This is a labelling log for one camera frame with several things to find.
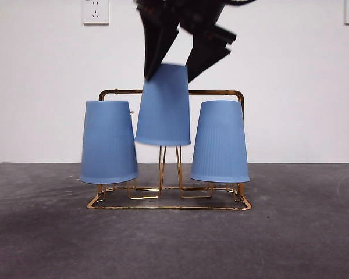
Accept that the gold wire cup holder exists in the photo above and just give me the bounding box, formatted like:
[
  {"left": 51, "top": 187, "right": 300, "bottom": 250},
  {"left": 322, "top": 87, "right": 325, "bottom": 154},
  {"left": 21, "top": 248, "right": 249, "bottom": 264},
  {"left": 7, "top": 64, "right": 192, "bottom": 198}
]
[{"left": 87, "top": 88, "right": 252, "bottom": 211}]

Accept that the blue ribbed plastic cup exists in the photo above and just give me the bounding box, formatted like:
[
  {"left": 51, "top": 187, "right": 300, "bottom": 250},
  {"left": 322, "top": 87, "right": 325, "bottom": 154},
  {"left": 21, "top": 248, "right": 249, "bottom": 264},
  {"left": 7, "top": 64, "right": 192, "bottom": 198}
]
[
  {"left": 190, "top": 100, "right": 250, "bottom": 183},
  {"left": 80, "top": 101, "right": 140, "bottom": 185},
  {"left": 134, "top": 63, "right": 191, "bottom": 147}
]

